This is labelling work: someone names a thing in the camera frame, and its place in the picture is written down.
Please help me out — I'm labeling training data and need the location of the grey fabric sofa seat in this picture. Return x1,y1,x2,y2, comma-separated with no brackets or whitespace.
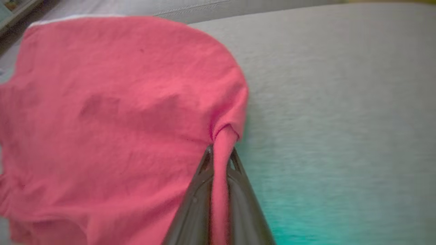
189,3,436,245

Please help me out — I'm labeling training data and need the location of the red and white shirt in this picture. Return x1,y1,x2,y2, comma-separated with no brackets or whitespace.
0,14,249,245

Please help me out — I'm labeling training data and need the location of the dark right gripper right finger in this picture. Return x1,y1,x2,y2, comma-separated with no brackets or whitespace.
228,148,276,245

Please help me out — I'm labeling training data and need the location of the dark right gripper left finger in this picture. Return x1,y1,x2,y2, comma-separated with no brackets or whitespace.
163,145,214,245

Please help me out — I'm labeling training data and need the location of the pale shelf unit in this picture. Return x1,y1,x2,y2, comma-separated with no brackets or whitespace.
0,0,43,33

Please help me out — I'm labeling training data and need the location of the grey sofa back cushion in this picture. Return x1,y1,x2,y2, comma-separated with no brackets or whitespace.
41,0,344,25

